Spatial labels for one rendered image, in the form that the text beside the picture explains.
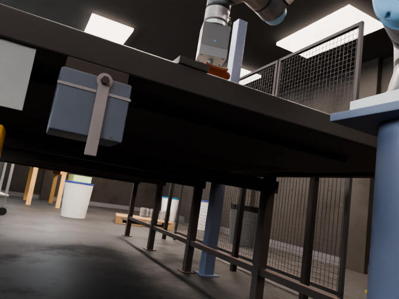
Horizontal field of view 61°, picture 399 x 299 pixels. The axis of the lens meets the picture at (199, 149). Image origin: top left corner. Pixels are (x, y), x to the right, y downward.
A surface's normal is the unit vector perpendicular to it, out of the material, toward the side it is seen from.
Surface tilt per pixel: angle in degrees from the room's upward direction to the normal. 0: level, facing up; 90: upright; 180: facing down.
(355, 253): 90
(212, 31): 90
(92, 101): 90
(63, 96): 90
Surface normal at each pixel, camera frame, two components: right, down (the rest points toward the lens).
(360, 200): -0.87, -0.20
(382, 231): -0.96, -0.18
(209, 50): 0.18, -0.12
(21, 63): 0.45, -0.07
